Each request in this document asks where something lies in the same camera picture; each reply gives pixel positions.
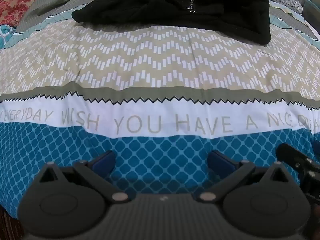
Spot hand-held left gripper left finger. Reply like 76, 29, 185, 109
37, 151, 128, 203

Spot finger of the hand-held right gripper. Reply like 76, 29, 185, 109
276, 142, 320, 196

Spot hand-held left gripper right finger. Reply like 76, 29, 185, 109
197, 150, 293, 203

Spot black pants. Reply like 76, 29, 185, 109
71, 0, 272, 46

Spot printed patterned blanket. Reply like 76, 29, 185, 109
0, 0, 320, 220

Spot teal white patterned cloth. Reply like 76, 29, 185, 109
0, 24, 16, 49

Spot red floral cloth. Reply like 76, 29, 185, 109
0, 0, 52, 27

